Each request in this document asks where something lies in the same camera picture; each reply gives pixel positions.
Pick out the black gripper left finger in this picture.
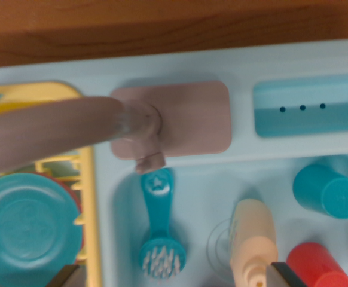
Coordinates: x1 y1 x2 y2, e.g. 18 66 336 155
50 264 81 287

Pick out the red toy plate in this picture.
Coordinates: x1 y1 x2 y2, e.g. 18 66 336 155
41 172 84 265

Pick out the light blue toy sink unit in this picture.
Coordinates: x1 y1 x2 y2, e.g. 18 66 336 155
0 44 348 287

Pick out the cream detergent bottle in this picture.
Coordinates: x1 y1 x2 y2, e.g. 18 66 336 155
229 199 279 287

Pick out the yellow toy plate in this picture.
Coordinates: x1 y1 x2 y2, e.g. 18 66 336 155
0 102 21 116

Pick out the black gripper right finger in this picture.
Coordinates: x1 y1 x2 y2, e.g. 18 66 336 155
265 261 300 287

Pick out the red toy tumbler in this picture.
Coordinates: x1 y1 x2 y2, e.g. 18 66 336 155
286 242 348 287

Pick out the yellow dish rack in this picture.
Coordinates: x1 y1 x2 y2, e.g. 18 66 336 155
0 80 103 287

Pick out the mauve grey toy faucet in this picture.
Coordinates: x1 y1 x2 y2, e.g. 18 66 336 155
0 80 233 181

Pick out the teal toy tumbler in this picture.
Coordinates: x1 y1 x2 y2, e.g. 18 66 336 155
292 163 348 221

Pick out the teal dish brush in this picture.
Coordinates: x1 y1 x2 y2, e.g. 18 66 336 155
139 167 188 279

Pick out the teal toy plate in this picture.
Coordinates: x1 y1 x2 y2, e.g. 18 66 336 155
0 173 84 283

